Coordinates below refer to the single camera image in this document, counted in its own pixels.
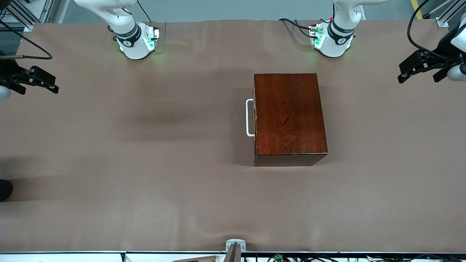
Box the black left arm base cables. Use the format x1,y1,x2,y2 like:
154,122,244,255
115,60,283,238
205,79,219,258
278,17,318,39

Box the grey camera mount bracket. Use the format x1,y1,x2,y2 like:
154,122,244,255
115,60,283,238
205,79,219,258
226,238,246,262

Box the yellow floor tape strip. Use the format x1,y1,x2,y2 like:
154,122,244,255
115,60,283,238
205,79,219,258
411,0,424,20

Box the aluminium frame with black struts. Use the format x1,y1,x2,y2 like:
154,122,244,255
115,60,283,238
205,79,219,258
0,0,56,32

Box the wooden drawer with white handle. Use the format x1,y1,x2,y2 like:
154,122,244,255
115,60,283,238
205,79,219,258
246,75,257,165

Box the black rounded object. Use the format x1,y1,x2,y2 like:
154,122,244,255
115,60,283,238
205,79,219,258
0,179,13,202

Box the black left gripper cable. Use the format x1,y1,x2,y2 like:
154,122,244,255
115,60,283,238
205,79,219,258
407,0,453,61

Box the brown cardboard piece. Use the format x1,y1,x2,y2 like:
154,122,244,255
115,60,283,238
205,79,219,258
173,255,220,262

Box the brown table cover sheet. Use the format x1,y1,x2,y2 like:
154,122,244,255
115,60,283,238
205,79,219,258
0,19,466,254

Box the black right arm base cable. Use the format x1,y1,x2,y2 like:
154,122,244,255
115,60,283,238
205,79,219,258
136,0,152,23

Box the dark brown wooden cabinet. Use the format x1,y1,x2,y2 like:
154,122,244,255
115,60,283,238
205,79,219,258
253,73,329,167

